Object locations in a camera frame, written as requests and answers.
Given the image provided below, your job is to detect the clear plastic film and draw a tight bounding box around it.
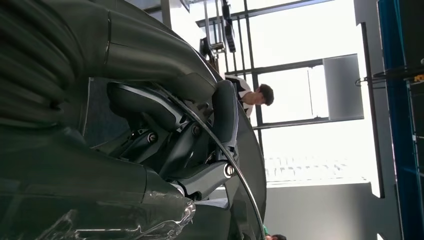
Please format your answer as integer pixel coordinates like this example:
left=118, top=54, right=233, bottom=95
left=0, top=178, right=197, bottom=240

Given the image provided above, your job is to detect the grey hanging panel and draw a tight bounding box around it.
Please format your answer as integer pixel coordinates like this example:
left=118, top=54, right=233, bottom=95
left=322, top=53, right=365, bottom=122

